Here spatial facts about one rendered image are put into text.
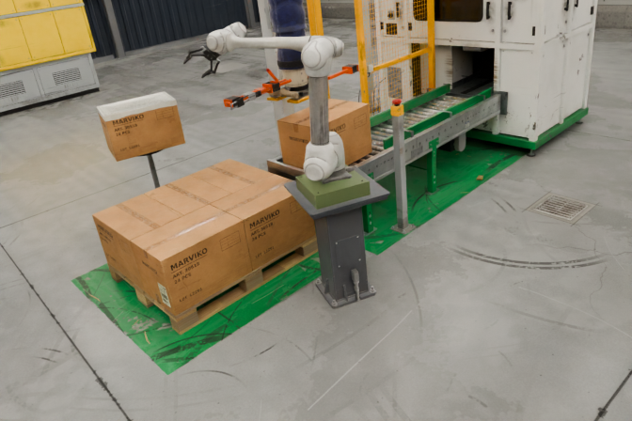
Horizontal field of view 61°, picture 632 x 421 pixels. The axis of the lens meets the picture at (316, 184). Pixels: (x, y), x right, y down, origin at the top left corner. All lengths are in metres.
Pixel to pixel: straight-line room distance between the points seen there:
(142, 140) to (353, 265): 2.26
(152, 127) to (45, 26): 6.00
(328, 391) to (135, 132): 2.78
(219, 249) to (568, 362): 2.07
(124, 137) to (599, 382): 3.76
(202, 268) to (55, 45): 7.67
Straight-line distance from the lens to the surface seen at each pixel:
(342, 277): 3.41
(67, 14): 10.65
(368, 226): 4.16
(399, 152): 3.94
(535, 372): 3.10
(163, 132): 4.80
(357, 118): 4.05
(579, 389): 3.07
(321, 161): 2.85
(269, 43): 2.95
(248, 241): 3.56
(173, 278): 3.33
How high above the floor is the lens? 2.13
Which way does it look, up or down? 25 degrees down
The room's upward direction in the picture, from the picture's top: 7 degrees counter-clockwise
